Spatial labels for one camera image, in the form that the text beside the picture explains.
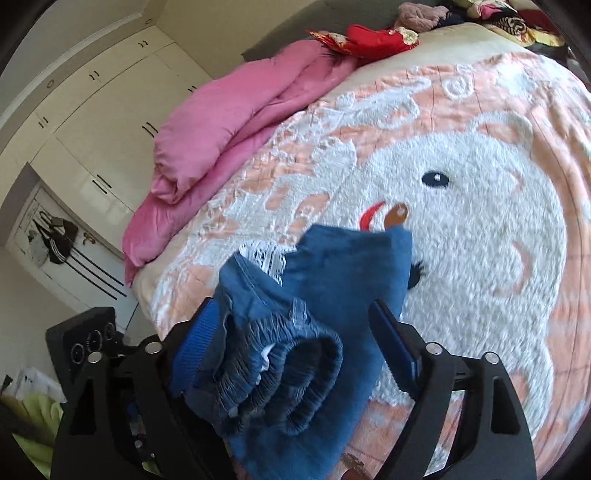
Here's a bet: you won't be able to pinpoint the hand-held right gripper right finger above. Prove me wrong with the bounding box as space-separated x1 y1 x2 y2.
368 299 539 480

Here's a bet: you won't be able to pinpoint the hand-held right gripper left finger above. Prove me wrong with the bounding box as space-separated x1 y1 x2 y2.
50 299 232 480

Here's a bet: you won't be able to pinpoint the blue denim pants lace trim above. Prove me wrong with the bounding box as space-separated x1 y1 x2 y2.
182 224 414 478

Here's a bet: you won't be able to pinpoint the white plastic bag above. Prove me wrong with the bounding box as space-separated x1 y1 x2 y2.
2 366 68 404

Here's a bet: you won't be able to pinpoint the white door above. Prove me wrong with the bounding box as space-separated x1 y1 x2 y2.
7 182 139 317

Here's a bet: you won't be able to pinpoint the hanging dark bags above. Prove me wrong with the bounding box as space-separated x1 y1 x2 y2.
28 210 80 267

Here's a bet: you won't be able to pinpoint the green cloth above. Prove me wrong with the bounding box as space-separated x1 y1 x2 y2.
0 392 65 478

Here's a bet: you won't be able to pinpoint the peach white printed blanket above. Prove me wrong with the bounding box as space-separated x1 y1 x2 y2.
134 23 591 480

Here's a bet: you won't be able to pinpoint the pink quilt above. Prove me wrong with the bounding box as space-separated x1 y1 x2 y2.
122 39 358 287

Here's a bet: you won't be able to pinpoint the cream wardrobe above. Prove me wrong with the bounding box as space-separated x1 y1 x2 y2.
0 36 215 217

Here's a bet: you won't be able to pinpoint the red embroidered cloth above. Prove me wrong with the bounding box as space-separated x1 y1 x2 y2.
307 24 421 60

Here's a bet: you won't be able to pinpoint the pink fuzzy garment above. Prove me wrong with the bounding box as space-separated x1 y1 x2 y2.
394 2 451 32

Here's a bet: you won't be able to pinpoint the pile of folded clothes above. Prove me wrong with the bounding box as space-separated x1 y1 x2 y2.
445 0 571 49

